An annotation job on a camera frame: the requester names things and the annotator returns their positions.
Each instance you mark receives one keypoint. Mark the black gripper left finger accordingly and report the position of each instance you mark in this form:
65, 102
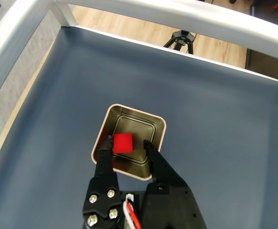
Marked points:
103, 181

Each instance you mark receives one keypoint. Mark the square metal tin container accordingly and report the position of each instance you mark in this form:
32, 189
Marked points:
134, 119

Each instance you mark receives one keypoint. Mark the red cube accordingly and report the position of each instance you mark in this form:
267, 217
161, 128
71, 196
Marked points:
123, 143

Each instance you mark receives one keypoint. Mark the dark blue mat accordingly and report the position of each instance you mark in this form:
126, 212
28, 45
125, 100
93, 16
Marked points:
201, 119

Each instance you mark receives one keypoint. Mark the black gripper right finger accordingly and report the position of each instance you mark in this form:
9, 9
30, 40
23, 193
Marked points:
170, 202

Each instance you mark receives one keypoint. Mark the black camera tripod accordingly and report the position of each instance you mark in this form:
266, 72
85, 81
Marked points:
180, 39

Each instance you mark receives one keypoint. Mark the black furniture piece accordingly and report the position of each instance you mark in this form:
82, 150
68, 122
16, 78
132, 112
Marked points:
265, 64

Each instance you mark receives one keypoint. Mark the silver metal cart frame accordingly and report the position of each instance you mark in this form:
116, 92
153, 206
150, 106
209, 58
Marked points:
153, 7

